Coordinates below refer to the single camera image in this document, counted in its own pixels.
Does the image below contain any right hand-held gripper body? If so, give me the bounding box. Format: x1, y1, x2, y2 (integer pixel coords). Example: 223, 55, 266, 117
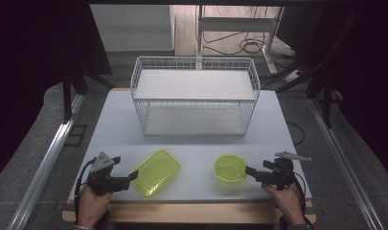
254, 150, 312, 192

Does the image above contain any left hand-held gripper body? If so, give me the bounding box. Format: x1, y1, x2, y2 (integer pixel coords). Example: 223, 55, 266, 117
85, 151, 132, 196

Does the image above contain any round green plastic container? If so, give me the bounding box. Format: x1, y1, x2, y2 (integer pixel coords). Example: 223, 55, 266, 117
213, 153, 248, 185

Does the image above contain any rectangular green plastic container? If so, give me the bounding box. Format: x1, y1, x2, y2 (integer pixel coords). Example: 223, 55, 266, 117
129, 149, 183, 197

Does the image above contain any white wire shelf rack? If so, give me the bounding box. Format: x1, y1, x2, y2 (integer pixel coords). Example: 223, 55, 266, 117
129, 56, 262, 138

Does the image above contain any person's left hand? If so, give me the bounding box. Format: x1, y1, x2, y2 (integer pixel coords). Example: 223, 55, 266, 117
77, 184, 115, 229

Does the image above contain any person's right hand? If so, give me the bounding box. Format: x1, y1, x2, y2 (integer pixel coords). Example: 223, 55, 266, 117
262, 183, 307, 226

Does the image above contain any black metal stand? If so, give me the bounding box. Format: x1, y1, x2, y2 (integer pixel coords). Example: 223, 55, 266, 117
60, 62, 117, 125
275, 9, 363, 129

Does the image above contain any white cabinet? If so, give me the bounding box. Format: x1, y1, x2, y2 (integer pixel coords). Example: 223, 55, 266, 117
89, 4, 176, 58

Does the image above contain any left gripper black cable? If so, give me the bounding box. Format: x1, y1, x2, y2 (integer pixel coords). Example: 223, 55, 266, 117
73, 157, 98, 224

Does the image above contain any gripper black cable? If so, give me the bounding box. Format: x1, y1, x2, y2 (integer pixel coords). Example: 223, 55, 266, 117
73, 157, 98, 224
291, 172, 308, 221

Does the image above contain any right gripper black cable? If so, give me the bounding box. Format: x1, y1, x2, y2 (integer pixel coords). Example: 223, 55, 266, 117
291, 172, 308, 221

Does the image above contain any black looped floor cable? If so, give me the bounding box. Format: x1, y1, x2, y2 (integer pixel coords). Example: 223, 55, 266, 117
285, 121, 307, 147

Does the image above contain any black square floor frame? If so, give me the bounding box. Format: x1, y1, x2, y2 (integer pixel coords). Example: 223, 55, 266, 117
63, 124, 88, 148

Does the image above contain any aluminium rail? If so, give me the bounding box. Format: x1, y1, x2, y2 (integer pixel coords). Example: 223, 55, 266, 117
6, 93, 86, 230
307, 97, 385, 230

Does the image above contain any tangle of black floor cables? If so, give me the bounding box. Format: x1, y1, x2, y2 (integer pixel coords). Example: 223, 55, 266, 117
202, 31, 296, 59

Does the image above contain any white metal desk frame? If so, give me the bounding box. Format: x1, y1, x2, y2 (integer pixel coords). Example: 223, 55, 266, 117
195, 4, 285, 75

